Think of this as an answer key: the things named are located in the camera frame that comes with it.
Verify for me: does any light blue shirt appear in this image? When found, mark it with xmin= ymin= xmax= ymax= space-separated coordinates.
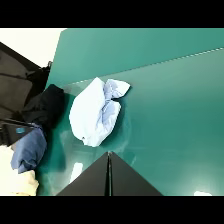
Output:
xmin=68 ymin=76 xmax=131 ymax=148

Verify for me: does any cream garment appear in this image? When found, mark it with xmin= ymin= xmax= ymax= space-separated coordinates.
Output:
xmin=0 ymin=144 xmax=40 ymax=197

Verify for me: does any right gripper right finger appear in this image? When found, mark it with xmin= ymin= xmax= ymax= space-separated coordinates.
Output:
xmin=109 ymin=151 xmax=164 ymax=197

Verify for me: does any blue garment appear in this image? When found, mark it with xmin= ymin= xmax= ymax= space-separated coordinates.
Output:
xmin=10 ymin=127 xmax=48 ymax=175

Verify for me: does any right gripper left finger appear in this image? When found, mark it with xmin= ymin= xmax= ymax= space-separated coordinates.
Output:
xmin=56 ymin=151 xmax=110 ymax=197

